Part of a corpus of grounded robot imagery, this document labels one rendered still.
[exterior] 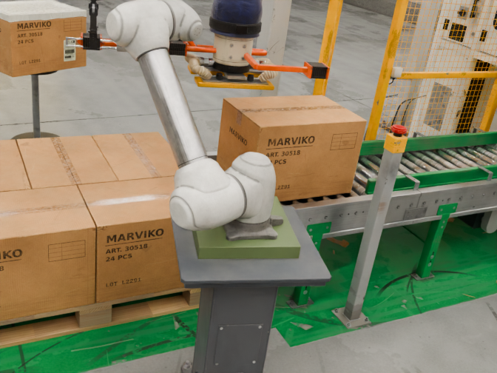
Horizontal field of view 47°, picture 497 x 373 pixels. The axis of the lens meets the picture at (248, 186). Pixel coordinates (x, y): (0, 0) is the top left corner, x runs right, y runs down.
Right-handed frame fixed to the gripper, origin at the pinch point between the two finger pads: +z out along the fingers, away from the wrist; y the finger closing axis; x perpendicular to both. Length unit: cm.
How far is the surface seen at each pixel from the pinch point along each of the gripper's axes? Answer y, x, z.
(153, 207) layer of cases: -17, -27, 69
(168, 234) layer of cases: -26, -33, 78
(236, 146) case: 3, -67, 47
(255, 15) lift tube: -7, -65, -17
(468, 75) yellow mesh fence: 86, -242, 25
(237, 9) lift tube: -9, -57, -19
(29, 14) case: 156, 41, 23
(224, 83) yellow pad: -13, -54, 11
